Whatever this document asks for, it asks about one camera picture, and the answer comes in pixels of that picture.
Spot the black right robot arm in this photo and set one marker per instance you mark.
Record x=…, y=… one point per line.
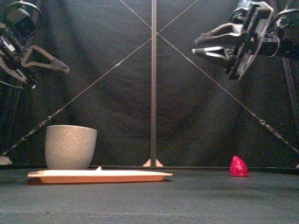
x=290, y=32

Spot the red toy chip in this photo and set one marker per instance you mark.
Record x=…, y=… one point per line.
x=238, y=167

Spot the pink rectangular plate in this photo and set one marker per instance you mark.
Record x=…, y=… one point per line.
x=99, y=176

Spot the black cloth backdrop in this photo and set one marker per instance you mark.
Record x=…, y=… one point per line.
x=117, y=122

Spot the grey speckled cup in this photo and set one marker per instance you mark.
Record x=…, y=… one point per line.
x=70, y=146

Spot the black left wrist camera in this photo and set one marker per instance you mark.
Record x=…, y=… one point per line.
x=23, y=18

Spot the grey vertical frame pole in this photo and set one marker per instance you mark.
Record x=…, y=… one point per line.
x=154, y=87

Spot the metal frame corner bracket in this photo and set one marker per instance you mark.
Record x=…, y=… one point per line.
x=5, y=160

